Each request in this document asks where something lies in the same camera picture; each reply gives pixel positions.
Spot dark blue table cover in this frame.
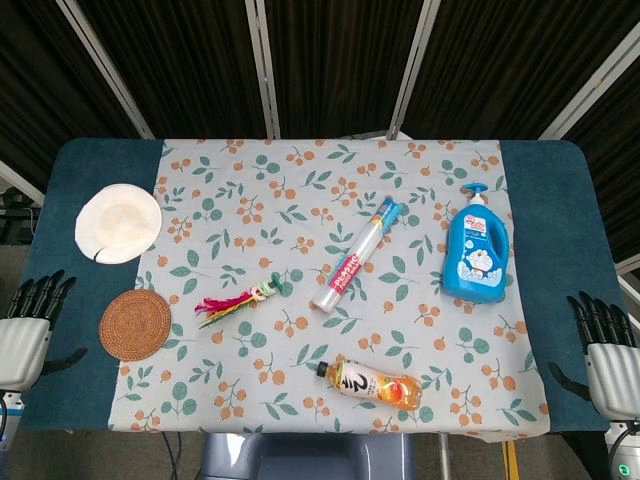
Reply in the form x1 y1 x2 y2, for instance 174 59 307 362
17 137 619 434

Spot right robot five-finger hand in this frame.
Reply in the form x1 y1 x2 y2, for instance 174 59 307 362
547 290 640 422

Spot orange drink plastic bottle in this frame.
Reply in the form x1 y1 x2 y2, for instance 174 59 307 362
315 358 424 413

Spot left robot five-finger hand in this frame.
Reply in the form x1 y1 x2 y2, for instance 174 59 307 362
0 269 89 392

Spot blue cable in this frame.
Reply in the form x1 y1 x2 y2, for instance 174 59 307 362
161 432 183 480

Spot white round plate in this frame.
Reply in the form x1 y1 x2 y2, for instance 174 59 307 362
74 183 163 264

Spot blue detergent pump bottle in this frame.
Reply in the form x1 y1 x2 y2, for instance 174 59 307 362
441 182 514 306

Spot floral print tablecloth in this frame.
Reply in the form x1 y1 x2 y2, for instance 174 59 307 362
107 137 551 444

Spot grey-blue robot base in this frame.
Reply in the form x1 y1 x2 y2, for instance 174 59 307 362
199 432 416 480

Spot round woven rattan coaster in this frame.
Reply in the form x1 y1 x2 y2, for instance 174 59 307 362
99 288 172 362

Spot plastic food wrap roll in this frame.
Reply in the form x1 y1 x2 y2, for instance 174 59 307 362
311 195 409 316

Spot colourful feather toy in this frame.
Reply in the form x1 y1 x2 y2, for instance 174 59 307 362
194 273 285 330

